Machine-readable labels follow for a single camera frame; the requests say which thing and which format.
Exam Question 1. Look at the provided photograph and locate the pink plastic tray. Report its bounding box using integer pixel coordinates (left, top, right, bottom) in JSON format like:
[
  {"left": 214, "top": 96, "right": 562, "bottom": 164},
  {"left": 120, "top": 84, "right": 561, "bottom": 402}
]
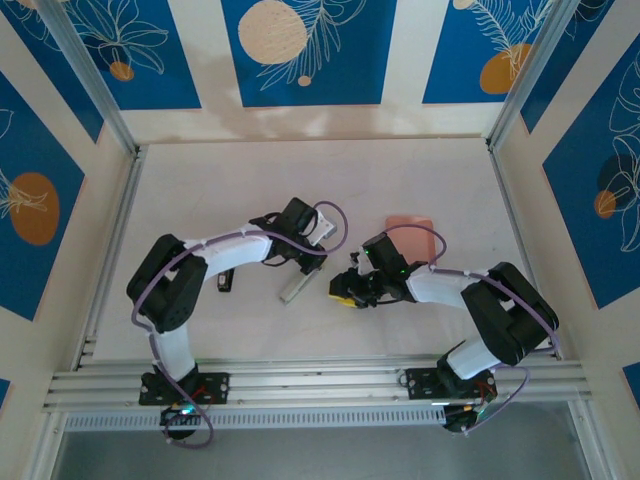
[{"left": 384, "top": 214, "right": 435, "bottom": 266}]

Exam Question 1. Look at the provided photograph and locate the black controller board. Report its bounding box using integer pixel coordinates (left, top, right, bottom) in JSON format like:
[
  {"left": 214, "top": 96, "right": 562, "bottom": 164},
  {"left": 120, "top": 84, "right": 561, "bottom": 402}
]
[
  {"left": 158, "top": 403, "right": 204, "bottom": 442},
  {"left": 442, "top": 402, "right": 489, "bottom": 435}
]

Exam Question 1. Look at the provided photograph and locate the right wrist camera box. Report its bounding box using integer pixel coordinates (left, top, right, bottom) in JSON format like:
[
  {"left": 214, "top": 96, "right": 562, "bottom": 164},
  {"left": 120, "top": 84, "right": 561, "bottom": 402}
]
[{"left": 349, "top": 249, "right": 375, "bottom": 276}]

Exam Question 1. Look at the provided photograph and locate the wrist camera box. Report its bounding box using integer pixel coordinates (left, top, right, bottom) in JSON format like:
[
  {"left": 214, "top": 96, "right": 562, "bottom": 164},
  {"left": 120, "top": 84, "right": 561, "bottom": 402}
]
[
  {"left": 349, "top": 249, "right": 375, "bottom": 276},
  {"left": 309, "top": 212, "right": 337, "bottom": 247}
]

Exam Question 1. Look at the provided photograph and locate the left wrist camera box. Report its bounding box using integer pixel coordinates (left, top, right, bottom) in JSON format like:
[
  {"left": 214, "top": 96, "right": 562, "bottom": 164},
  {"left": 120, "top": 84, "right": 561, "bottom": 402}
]
[{"left": 309, "top": 212, "right": 337, "bottom": 247}]

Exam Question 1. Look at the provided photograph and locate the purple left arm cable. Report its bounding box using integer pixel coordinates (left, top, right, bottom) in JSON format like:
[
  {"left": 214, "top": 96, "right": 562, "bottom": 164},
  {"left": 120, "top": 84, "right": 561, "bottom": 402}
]
[{"left": 130, "top": 200, "right": 350, "bottom": 449}]

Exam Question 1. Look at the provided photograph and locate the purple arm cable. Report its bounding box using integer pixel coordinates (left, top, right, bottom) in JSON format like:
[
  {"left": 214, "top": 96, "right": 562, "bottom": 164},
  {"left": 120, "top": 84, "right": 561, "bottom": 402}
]
[
  {"left": 383, "top": 224, "right": 561, "bottom": 436},
  {"left": 130, "top": 200, "right": 350, "bottom": 449}
]

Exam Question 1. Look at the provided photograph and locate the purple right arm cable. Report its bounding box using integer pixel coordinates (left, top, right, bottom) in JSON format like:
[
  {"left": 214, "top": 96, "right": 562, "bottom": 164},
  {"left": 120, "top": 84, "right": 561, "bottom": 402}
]
[{"left": 383, "top": 224, "right": 561, "bottom": 436}]

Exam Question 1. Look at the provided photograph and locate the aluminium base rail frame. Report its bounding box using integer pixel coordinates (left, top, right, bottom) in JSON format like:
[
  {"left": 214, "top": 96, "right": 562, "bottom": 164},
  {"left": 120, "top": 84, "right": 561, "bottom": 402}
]
[{"left": 43, "top": 355, "right": 594, "bottom": 414}]

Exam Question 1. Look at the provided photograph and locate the grey slotted cable duct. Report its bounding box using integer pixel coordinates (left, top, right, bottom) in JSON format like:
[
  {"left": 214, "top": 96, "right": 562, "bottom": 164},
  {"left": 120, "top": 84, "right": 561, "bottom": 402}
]
[{"left": 64, "top": 405, "right": 446, "bottom": 432}]

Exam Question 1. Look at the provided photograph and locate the aluminium corner post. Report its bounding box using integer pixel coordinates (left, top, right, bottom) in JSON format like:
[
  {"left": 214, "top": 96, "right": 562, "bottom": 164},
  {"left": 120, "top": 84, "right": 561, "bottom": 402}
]
[
  {"left": 37, "top": 0, "right": 146, "bottom": 159},
  {"left": 485, "top": 0, "right": 589, "bottom": 151}
]

